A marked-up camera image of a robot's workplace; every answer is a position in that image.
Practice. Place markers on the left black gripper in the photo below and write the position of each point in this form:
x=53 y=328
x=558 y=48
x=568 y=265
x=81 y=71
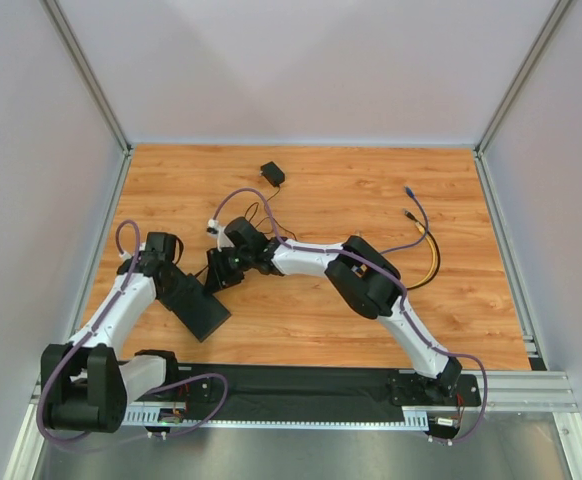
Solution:
x=172 y=284

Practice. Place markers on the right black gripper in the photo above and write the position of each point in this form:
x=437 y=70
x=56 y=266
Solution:
x=219 y=270

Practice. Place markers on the black network switch box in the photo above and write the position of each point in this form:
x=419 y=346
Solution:
x=201 y=313

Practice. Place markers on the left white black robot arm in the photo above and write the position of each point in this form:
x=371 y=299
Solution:
x=84 y=388

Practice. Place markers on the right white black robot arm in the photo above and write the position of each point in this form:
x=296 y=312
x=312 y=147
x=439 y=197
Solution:
x=369 y=284

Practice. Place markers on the black power adapter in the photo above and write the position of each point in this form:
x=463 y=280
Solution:
x=274 y=175

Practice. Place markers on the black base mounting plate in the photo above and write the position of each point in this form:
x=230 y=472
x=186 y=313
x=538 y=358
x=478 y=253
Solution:
x=289 y=408

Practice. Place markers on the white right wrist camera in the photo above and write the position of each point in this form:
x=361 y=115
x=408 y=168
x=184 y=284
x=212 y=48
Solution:
x=217 y=231

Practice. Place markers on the grey slotted cable duct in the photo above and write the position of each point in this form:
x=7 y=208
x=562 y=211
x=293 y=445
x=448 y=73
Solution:
x=152 y=415

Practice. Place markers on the left aluminium frame post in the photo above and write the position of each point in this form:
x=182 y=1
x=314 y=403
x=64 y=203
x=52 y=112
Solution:
x=69 y=39

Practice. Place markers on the aluminium frame post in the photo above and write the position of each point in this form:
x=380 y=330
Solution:
x=540 y=44
x=69 y=39

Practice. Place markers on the front aluminium frame rail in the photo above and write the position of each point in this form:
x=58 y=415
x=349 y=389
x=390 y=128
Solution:
x=526 y=390

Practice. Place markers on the right aluminium frame post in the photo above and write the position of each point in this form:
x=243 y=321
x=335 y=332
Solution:
x=540 y=44

